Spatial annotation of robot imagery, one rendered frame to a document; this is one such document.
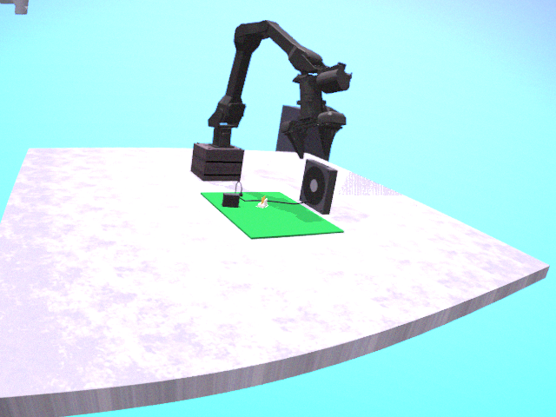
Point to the green circuit board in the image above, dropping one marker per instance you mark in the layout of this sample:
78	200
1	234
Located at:
265	220

